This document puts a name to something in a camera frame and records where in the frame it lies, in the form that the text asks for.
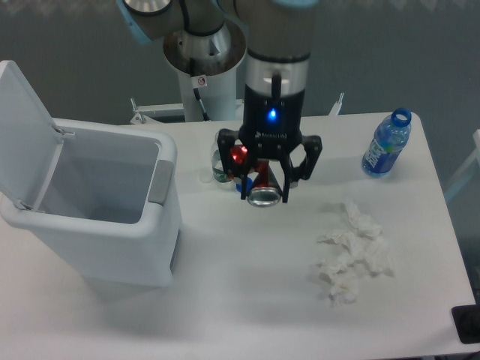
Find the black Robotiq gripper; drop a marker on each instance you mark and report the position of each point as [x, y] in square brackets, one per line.
[270, 130]

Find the red soda can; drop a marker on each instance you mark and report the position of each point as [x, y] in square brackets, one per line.
[265, 191]

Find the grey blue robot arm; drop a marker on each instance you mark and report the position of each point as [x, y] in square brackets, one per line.
[278, 38]

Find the white trash can body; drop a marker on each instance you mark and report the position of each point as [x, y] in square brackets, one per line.
[111, 210]

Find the white trash can lid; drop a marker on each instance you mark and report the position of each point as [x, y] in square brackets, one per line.
[31, 142]

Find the blue bottle cap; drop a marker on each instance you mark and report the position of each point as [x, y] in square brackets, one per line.
[238, 185]

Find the clear green-label bottle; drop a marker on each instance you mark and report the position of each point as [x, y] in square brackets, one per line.
[220, 177]

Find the blue plastic bottle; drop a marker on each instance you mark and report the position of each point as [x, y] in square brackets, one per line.
[389, 139]

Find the crumpled white tissue pile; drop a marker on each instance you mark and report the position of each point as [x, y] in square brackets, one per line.
[357, 251]

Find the black device at edge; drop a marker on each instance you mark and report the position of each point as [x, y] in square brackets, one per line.
[466, 320]

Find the white frame at right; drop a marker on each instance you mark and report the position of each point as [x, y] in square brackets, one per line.
[464, 173]

